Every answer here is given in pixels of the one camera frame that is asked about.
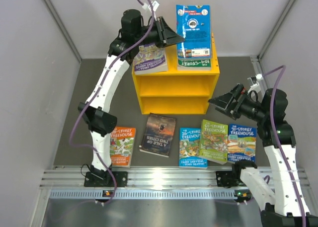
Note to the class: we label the green 104-Storey Treehouse book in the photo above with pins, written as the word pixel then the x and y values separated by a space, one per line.
pixel 194 64

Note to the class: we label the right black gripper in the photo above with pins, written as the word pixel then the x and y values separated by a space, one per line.
pixel 221 102

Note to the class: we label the yellow wooden shelf box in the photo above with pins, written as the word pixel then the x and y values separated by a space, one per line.
pixel 177 92

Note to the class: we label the slotted grey cable duct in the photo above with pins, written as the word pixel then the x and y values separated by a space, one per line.
pixel 128 194

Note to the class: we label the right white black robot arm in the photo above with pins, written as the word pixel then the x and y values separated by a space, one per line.
pixel 284 204

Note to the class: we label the purple 52-Storey Treehouse book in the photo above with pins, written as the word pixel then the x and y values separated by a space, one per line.
pixel 149 60

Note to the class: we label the light blue 26-Storey Treehouse book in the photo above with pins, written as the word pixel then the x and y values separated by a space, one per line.
pixel 189 143

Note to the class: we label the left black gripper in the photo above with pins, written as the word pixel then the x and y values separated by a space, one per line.
pixel 165 35

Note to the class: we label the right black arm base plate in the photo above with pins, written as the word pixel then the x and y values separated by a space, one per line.
pixel 226 179

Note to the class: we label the blue 91-Storey Treehouse book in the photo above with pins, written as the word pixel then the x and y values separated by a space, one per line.
pixel 241 143

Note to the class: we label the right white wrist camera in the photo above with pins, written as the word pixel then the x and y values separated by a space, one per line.
pixel 254 83

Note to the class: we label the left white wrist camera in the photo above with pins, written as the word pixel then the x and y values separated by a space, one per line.
pixel 150 9

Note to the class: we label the aluminium mounting rail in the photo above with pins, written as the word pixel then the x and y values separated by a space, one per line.
pixel 139 177

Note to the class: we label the lime 65-Storey Treehouse book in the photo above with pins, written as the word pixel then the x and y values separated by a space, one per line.
pixel 213 145

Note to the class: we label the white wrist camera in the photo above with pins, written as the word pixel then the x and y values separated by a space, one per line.
pixel 150 9
pixel 254 83

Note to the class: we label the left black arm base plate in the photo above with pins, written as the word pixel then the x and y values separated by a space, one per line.
pixel 104 179

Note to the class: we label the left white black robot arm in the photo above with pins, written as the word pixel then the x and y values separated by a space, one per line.
pixel 122 51

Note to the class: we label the dark Tale of Two Cities book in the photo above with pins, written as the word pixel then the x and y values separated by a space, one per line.
pixel 158 135

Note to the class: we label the orange 78-Storey Treehouse book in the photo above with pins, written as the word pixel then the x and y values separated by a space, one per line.
pixel 121 146

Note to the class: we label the blue back-cover book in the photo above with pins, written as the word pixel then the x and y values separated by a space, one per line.
pixel 193 23

